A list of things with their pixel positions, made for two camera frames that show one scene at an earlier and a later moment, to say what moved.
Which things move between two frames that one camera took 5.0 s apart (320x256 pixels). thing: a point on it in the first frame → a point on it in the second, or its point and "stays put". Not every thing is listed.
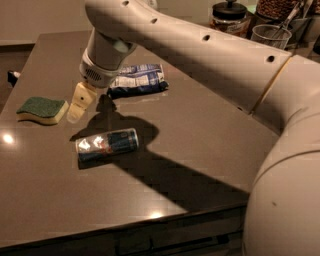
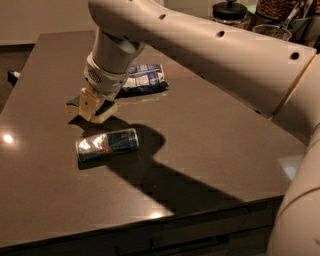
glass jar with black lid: (230, 17) stays put
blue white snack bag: (137, 79) stays put
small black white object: (12, 77) stays put
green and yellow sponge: (42, 111) → (105, 111)
